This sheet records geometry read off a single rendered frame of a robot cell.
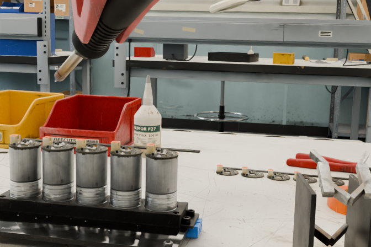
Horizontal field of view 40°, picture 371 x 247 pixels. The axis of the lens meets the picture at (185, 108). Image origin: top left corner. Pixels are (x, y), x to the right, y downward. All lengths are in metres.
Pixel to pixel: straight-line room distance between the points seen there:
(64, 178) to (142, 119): 0.23
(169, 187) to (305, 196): 0.12
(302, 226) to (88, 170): 0.17
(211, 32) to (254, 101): 2.21
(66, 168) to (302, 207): 0.19
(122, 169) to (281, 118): 4.41
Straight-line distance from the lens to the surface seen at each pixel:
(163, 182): 0.38
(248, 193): 0.51
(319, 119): 4.78
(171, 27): 2.66
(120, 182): 0.39
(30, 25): 2.93
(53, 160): 0.41
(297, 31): 2.59
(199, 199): 0.49
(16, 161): 0.42
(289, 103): 4.75
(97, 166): 0.40
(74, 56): 0.36
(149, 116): 0.62
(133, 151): 0.40
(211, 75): 2.69
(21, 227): 0.40
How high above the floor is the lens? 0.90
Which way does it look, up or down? 8 degrees down
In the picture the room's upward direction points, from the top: 1 degrees clockwise
